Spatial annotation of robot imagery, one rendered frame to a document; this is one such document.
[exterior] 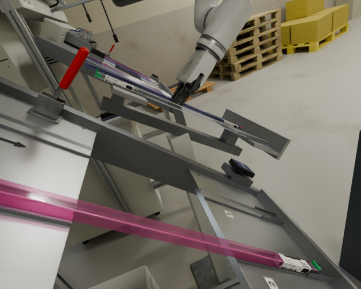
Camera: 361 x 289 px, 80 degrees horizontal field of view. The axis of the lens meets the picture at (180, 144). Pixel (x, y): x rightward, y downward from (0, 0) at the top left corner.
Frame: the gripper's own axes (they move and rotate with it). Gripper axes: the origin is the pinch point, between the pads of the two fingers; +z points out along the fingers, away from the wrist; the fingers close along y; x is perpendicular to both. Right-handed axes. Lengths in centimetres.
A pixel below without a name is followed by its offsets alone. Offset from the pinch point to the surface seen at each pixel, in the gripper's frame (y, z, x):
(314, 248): 42.1, 7.1, 17.5
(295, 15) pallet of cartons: -350, -275, 256
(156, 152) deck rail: 24.8, 9.4, -7.8
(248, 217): 35.9, 9.2, 8.2
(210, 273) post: -3, 62, 66
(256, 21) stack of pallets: -279, -175, 152
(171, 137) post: 0.8, 10.1, 4.6
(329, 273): 45.7, 8.2, 17.4
